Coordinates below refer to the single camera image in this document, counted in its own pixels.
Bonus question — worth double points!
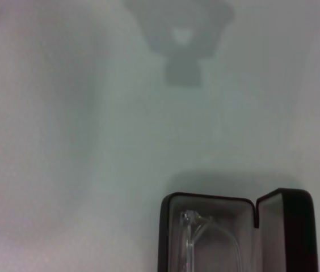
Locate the clear transparent glasses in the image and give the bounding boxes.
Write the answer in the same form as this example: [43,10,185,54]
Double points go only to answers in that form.
[179,209,242,272]

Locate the black glasses case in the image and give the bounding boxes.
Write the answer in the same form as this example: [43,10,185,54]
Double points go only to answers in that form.
[158,188,319,272]

